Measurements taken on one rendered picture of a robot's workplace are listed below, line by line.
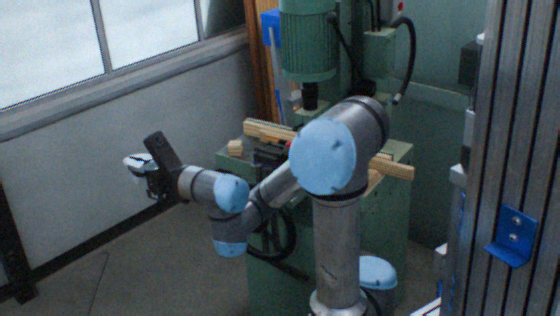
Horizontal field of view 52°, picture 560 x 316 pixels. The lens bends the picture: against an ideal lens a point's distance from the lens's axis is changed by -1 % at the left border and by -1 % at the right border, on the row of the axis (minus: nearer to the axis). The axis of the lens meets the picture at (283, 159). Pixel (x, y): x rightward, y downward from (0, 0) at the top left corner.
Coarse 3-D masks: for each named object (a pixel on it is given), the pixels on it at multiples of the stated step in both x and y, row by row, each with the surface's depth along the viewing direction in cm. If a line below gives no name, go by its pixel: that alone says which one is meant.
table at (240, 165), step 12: (252, 144) 212; (264, 144) 212; (216, 156) 208; (228, 156) 205; (240, 156) 204; (252, 156) 204; (228, 168) 207; (240, 168) 204; (384, 180) 188; (372, 192) 182; (288, 204) 184; (360, 204) 180
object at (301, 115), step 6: (318, 102) 200; (324, 102) 200; (330, 102) 200; (300, 108) 197; (318, 108) 196; (324, 108) 197; (330, 108) 200; (294, 114) 194; (300, 114) 193; (306, 114) 192; (312, 114) 192; (318, 114) 194; (300, 120) 194; (306, 120) 192; (312, 120) 191
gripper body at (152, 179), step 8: (152, 160) 133; (144, 168) 130; (152, 168) 130; (184, 168) 127; (152, 176) 129; (160, 176) 130; (176, 176) 126; (152, 184) 133; (160, 184) 130; (168, 184) 131; (176, 184) 126; (152, 192) 133; (160, 192) 131; (168, 192) 132; (176, 192) 127; (160, 200) 132; (176, 200) 131; (184, 200) 129
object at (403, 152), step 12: (396, 144) 227; (408, 144) 227; (396, 156) 219; (408, 156) 225; (396, 180) 220; (384, 192) 212; (300, 204) 195; (372, 204) 204; (300, 216) 197; (312, 216) 194; (360, 216) 197
